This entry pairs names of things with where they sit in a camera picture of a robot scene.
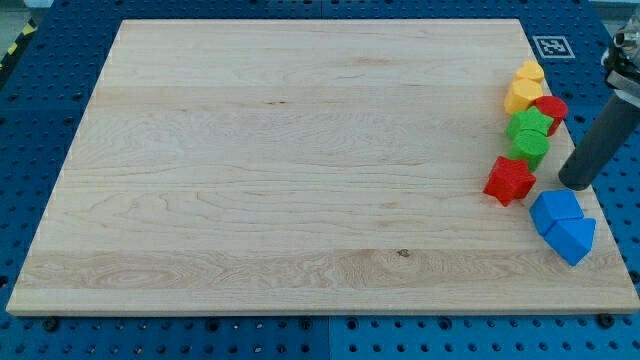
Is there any white fiducial marker tag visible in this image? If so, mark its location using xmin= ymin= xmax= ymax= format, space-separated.
xmin=533 ymin=35 xmax=575 ymax=59

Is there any green circle block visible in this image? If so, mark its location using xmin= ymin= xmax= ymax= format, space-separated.
xmin=507 ymin=130 xmax=550 ymax=172

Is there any yellow black hazard tape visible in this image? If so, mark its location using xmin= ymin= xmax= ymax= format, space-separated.
xmin=1 ymin=18 xmax=38 ymax=73

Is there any red star block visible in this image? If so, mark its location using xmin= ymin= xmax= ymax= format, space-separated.
xmin=483 ymin=156 xmax=537 ymax=206

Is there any blue cube block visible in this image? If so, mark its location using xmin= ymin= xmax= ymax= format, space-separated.
xmin=529 ymin=190 xmax=584 ymax=236

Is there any wooden board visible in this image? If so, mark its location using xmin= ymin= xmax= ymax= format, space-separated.
xmin=7 ymin=19 xmax=639 ymax=316

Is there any yellow hexagon block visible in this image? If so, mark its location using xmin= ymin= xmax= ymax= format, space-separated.
xmin=504 ymin=79 xmax=543 ymax=115

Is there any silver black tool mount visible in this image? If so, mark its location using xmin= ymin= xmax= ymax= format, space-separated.
xmin=601 ymin=10 xmax=639 ymax=107

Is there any green star block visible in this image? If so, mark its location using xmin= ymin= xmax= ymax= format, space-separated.
xmin=505 ymin=106 xmax=554 ymax=139

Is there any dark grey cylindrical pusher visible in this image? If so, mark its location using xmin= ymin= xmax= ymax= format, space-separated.
xmin=558 ymin=92 xmax=639 ymax=191

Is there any small yellow block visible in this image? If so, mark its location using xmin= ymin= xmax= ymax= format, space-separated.
xmin=514 ymin=60 xmax=545 ymax=83

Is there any red cylinder block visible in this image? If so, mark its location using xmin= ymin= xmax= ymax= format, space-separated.
xmin=534 ymin=95 xmax=569 ymax=136

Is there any blue triangle block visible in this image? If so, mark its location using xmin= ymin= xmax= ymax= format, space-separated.
xmin=543 ymin=218 xmax=596 ymax=266

